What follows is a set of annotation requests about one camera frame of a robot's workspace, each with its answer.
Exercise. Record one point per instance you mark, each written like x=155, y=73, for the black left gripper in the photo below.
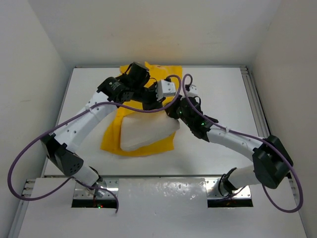
x=154, y=104

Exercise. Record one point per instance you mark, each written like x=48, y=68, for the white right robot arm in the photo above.
x=268, y=168

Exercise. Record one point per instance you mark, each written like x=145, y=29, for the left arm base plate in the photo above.
x=112, y=185

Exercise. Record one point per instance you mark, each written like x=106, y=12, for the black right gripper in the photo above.
x=171, y=110

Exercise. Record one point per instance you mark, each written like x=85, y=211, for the cream printed pillow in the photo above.
x=139, y=129

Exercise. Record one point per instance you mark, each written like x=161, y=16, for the yellow cartoon pillowcase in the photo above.
x=111, y=138

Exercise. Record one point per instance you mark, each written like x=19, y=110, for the aluminium table frame rail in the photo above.
x=255, y=103

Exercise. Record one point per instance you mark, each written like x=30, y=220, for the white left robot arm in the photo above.
x=61, y=145

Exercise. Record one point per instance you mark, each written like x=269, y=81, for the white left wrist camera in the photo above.
x=165, y=89

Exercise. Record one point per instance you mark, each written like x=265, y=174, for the white foam front cover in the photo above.
x=154, y=208

